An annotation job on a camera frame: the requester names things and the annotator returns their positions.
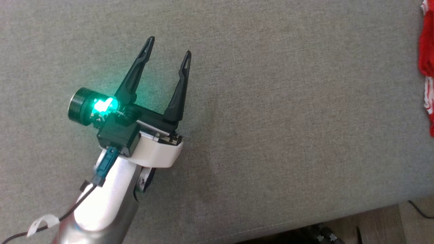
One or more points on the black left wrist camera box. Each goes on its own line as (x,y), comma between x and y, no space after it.
(118,135)

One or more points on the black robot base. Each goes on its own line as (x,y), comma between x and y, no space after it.
(322,236)

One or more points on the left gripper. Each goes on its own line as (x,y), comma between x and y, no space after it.
(156,150)

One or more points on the large grey sofa seat cushion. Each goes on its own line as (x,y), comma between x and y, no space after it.
(271,101)

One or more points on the red white sports jersey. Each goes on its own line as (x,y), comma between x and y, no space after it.
(426,51)

